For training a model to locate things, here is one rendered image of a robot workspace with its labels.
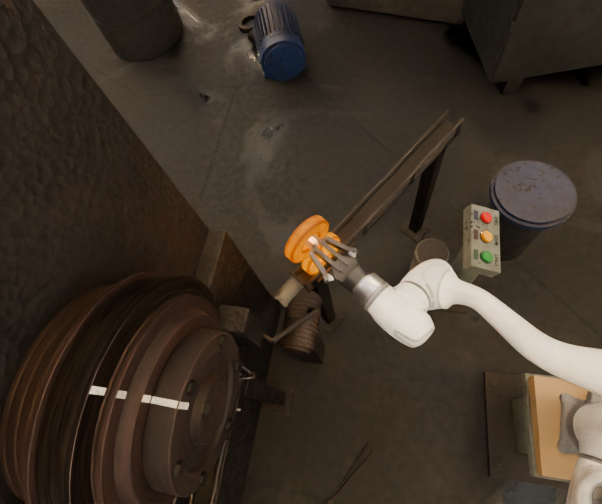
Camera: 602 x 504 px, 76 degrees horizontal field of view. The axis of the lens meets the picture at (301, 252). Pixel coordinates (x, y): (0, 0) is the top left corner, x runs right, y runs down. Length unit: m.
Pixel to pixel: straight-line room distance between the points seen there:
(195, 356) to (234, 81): 2.46
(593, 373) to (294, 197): 1.71
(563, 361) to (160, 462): 0.71
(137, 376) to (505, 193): 1.51
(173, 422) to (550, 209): 1.54
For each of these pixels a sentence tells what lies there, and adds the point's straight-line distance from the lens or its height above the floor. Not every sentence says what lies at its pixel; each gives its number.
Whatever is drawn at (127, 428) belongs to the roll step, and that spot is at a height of 1.28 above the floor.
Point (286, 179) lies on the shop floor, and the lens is 2.29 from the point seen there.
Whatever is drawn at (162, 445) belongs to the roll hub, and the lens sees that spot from 0.67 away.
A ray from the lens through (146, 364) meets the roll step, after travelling 0.65.
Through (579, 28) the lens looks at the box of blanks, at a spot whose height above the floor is 0.39.
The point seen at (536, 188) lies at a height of 0.43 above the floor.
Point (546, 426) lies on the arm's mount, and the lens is 1.56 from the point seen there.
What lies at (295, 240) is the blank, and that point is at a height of 0.93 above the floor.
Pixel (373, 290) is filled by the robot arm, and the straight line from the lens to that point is 0.98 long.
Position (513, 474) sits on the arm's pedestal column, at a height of 0.02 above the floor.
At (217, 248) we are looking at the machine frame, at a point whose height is 0.87.
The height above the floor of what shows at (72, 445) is 1.34.
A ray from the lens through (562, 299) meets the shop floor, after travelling 2.14.
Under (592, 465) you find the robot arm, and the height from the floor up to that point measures 0.58.
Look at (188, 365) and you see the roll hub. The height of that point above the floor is 1.24.
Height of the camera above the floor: 1.84
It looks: 64 degrees down
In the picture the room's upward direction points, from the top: 19 degrees counter-clockwise
